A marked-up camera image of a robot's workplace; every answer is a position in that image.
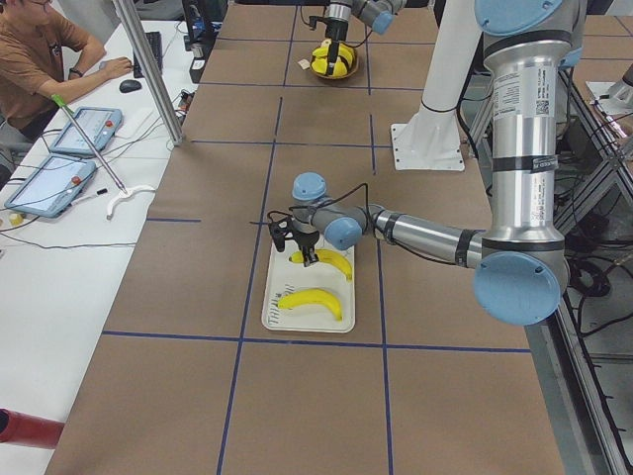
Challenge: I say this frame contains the lower blue teach pendant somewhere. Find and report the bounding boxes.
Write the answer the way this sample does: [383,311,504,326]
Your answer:
[5,153,97,218]

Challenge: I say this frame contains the blue teach pendant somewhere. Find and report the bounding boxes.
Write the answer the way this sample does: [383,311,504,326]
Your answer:
[5,153,97,218]
[49,107,123,156]

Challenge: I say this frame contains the white rectangular plastic tray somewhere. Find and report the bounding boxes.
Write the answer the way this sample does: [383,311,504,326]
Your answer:
[261,238,355,333]

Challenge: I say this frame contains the black marker pen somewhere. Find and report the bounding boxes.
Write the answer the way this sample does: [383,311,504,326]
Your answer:
[69,188,109,206]

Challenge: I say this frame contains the red cylinder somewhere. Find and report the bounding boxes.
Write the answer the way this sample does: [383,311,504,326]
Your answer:
[1,409,64,449]

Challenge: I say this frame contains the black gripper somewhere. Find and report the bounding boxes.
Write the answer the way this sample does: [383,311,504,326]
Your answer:
[325,18,348,75]
[294,231,318,267]

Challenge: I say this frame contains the white curved plastic hook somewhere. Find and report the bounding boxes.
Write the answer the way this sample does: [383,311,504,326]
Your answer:
[106,185,156,221]

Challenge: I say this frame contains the black keyboard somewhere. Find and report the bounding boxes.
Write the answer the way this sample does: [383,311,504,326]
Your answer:
[132,31,164,80]

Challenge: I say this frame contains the black computer mouse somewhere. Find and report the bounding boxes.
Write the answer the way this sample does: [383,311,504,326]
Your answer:
[119,79,142,94]

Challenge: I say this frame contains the yellow banana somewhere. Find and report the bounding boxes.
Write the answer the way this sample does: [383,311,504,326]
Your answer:
[311,44,356,74]
[277,288,343,321]
[289,248,353,282]

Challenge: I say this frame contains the person in brown shirt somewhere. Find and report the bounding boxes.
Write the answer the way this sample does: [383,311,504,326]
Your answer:
[1,1,133,141]

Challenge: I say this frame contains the brown wicker basket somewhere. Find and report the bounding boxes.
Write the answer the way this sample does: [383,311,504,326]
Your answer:
[311,44,358,80]

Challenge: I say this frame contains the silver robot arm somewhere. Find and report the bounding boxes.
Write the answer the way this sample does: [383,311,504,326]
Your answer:
[322,0,407,76]
[272,1,587,326]

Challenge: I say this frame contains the upper blue teach pendant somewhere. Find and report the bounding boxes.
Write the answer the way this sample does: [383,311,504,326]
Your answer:
[49,107,123,156]

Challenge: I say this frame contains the aluminium frame post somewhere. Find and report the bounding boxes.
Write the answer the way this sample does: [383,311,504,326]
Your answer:
[113,0,184,146]

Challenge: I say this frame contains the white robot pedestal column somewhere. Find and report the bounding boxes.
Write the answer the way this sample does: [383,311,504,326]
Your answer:
[391,0,482,171]

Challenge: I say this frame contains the metal rod green handle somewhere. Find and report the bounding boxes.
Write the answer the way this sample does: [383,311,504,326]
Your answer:
[50,94,128,193]

